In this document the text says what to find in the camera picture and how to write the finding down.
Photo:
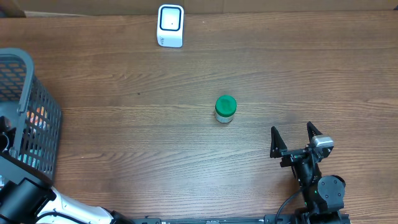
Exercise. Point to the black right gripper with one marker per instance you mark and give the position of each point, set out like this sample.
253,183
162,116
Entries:
291,156

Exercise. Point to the green lid jar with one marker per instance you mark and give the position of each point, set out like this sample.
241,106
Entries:
225,108

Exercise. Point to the orange tissue pack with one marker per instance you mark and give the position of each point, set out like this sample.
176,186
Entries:
38,119

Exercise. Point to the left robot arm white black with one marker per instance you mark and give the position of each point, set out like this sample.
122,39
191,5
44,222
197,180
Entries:
28,195

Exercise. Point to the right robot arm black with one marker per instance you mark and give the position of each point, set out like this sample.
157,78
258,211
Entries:
323,195

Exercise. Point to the white barcode scanner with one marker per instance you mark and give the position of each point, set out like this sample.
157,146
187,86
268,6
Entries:
170,25

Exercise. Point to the grey plastic mesh basket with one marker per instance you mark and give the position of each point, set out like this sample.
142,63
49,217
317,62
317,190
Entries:
22,91

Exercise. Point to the cardboard backdrop panel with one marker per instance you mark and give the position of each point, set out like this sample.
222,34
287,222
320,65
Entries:
24,8

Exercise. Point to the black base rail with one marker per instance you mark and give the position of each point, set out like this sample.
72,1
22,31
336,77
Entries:
217,221

